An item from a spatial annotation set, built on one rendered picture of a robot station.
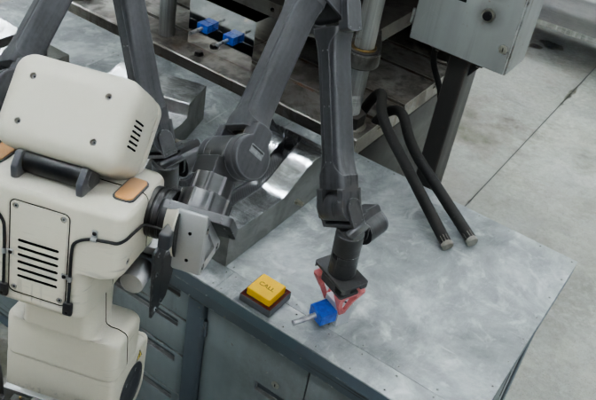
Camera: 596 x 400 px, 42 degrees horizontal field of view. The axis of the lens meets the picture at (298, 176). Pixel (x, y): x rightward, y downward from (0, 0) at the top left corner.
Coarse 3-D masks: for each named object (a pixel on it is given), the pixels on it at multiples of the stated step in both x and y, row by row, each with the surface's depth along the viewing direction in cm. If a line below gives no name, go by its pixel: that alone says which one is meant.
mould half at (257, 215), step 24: (312, 144) 210; (288, 168) 189; (312, 168) 191; (264, 192) 185; (288, 192) 186; (312, 192) 198; (240, 216) 176; (264, 216) 180; (288, 216) 192; (240, 240) 175
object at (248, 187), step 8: (272, 120) 198; (272, 128) 198; (280, 128) 197; (280, 144) 194; (288, 144) 203; (296, 144) 194; (272, 152) 192; (280, 152) 196; (288, 152) 203; (272, 160) 192; (280, 160) 191; (272, 168) 191; (264, 176) 189; (184, 184) 183; (248, 184) 188; (256, 184) 188; (232, 192) 183; (240, 192) 185; (248, 192) 185; (232, 200) 181
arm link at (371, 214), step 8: (352, 200) 149; (352, 208) 149; (360, 208) 151; (368, 208) 156; (376, 208) 158; (352, 216) 149; (360, 216) 151; (368, 216) 156; (376, 216) 157; (384, 216) 158; (328, 224) 153; (336, 224) 152; (344, 224) 151; (352, 224) 149; (368, 224) 155; (376, 224) 156; (384, 224) 158; (376, 232) 156; (368, 240) 156
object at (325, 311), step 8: (328, 296) 164; (312, 304) 163; (320, 304) 164; (328, 304) 164; (344, 304) 163; (352, 304) 164; (312, 312) 163; (320, 312) 162; (328, 312) 162; (336, 312) 163; (296, 320) 160; (304, 320) 161; (320, 320) 161; (328, 320) 163; (336, 320) 164; (344, 320) 165
